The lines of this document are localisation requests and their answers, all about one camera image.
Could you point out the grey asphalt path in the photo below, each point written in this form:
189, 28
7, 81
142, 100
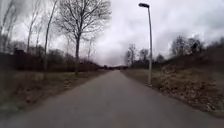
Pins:
111, 103

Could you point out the grey street lamp pole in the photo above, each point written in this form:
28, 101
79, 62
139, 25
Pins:
150, 43

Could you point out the large bare tree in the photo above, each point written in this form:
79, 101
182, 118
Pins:
77, 36

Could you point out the row of thin bare trees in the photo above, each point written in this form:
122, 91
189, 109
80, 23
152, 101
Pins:
46, 36

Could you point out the dark bushes and trees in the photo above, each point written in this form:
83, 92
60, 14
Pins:
186, 55

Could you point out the dark hedge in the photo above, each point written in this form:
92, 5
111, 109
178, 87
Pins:
36, 61

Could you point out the dry grass verge with leaves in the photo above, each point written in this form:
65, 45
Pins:
186, 83

